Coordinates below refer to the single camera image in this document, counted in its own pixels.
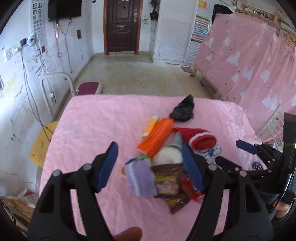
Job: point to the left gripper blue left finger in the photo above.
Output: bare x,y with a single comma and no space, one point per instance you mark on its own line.
53,217

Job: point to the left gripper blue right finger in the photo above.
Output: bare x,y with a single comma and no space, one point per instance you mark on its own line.
247,217

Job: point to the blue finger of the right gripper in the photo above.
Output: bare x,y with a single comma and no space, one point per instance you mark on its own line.
252,149

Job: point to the white blue cartoon pouch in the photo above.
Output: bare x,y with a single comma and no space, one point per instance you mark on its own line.
210,154

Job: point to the red cartoon snack packet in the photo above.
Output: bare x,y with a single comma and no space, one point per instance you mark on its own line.
193,193

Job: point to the red knitted sock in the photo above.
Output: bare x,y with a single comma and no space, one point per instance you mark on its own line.
197,138

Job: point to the brown snack wrapper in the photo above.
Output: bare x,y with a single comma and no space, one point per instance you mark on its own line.
167,181

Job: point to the black plastic bag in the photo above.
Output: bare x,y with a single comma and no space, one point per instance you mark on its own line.
184,110

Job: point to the white paper ball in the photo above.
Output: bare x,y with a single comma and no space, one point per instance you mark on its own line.
167,155

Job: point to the orange tube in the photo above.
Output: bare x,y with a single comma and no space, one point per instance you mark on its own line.
150,125

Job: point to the orange cardboard box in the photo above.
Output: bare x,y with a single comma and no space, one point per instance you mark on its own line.
151,144

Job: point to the person's right hand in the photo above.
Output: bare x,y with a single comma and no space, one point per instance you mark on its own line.
282,209

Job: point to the person's left hand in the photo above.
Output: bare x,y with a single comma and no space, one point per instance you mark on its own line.
131,234

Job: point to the white slatted chair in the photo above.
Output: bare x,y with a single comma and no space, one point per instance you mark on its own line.
274,125

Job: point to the yellow plastic chair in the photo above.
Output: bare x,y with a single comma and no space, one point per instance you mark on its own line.
41,144

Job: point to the pink tree pattern curtain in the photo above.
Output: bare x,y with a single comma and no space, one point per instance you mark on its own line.
245,60

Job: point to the pink bed sheet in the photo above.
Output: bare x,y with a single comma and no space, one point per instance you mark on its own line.
90,123

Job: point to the small doormat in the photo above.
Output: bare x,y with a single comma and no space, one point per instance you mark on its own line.
186,69

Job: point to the purple bathroom scale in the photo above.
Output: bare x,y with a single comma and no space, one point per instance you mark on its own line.
89,88

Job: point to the white louvered wardrobe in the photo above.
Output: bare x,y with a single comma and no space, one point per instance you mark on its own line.
174,29

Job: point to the black hanging bags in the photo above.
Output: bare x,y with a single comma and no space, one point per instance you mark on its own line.
155,9

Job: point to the eye chart poster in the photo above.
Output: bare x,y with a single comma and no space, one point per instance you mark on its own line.
37,21

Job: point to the dark brown door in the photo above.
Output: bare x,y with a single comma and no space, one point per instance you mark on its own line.
121,26

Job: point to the colourful wall chart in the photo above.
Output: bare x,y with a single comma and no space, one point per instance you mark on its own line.
201,28

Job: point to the black wall television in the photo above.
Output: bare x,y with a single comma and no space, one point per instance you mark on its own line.
62,9

